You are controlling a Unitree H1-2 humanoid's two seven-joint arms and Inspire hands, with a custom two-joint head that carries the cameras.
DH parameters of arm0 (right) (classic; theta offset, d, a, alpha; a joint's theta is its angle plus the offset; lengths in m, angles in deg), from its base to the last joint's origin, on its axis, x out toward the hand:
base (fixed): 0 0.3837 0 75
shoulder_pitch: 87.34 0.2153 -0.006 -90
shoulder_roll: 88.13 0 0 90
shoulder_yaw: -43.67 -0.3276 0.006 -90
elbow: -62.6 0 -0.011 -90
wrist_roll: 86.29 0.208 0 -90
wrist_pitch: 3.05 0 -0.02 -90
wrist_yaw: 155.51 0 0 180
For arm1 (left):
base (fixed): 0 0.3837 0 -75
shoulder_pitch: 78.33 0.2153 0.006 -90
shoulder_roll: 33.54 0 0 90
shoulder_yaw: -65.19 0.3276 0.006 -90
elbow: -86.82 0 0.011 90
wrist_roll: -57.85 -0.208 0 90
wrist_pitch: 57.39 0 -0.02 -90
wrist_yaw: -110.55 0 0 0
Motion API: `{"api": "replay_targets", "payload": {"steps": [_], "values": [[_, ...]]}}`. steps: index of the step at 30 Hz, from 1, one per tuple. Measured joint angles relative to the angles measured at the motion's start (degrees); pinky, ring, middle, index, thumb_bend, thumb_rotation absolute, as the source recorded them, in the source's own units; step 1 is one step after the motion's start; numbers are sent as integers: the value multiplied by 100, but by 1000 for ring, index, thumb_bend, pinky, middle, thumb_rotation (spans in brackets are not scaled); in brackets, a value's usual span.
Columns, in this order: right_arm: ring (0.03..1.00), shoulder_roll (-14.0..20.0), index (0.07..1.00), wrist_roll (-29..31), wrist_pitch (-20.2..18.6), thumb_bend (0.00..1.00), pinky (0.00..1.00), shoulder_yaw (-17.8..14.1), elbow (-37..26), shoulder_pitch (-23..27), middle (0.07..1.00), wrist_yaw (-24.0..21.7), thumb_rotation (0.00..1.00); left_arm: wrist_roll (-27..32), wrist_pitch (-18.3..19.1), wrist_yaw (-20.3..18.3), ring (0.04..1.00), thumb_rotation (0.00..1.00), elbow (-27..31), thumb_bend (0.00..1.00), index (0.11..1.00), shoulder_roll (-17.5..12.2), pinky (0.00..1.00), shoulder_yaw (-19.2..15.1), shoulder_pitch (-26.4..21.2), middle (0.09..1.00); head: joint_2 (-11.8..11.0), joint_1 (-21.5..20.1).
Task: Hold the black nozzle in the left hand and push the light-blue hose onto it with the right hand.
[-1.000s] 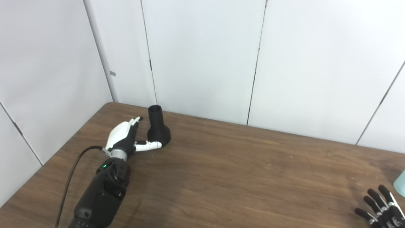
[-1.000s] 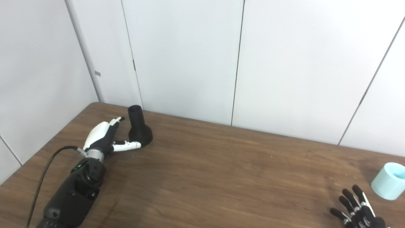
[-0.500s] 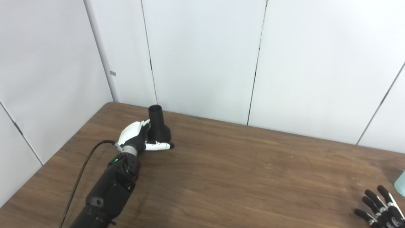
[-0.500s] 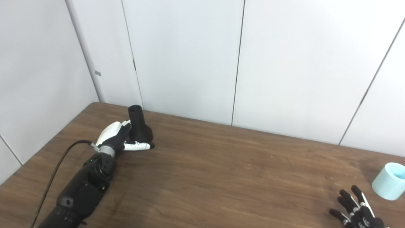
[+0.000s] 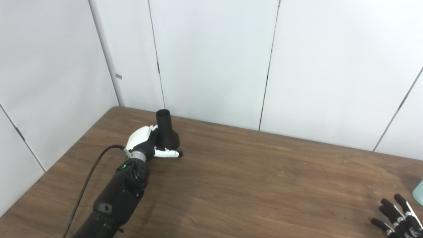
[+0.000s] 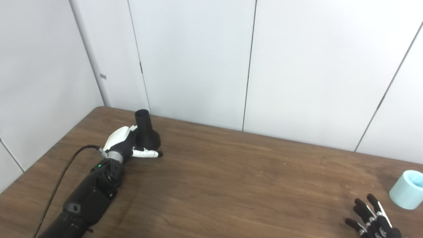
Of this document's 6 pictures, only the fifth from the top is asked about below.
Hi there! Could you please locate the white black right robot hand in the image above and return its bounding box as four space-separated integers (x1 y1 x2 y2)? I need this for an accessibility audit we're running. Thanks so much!
371 194 423 238

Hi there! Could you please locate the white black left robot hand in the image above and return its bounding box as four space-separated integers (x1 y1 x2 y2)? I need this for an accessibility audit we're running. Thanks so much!
125 124 183 162

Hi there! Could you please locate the black funnel-shaped nozzle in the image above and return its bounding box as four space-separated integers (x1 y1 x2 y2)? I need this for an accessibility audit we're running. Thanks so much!
156 109 180 150

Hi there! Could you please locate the light-blue short hose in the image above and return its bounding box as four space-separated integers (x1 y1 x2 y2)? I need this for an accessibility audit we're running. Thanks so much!
412 179 423 205

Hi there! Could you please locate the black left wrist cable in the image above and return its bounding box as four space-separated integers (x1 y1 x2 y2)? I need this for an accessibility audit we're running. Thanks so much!
63 145 131 238

